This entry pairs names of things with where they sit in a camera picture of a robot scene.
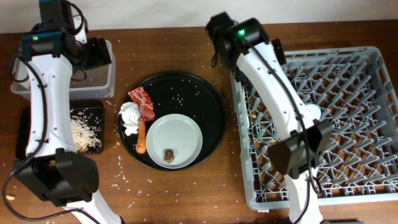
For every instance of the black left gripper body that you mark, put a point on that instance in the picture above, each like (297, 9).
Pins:
(94, 53)

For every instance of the rice and food waste pile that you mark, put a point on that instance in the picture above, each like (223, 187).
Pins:
(84, 136)

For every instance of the light blue plastic cup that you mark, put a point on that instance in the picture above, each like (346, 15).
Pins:
(315, 110)

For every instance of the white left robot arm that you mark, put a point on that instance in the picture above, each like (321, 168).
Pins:
(53, 170)

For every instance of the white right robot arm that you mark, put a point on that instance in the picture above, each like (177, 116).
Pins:
(246, 49)

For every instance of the grey dishwasher rack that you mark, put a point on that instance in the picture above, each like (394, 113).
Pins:
(354, 92)

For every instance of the clear plastic bin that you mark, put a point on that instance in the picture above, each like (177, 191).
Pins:
(100, 82)

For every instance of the red snack wrapper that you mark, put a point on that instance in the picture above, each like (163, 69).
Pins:
(142, 99)

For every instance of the black rectangular tray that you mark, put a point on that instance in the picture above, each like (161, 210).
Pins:
(90, 110)

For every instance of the crumpled white tissue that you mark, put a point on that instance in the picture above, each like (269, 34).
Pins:
(130, 115)

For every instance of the round black tray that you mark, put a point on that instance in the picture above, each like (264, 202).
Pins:
(190, 95)

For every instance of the orange carrot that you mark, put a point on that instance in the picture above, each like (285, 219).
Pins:
(141, 138)

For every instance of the grey round plate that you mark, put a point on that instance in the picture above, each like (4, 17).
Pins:
(177, 132)

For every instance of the brown food scrap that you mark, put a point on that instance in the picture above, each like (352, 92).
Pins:
(169, 155)

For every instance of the peanut on table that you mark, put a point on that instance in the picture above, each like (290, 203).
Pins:
(10, 197)

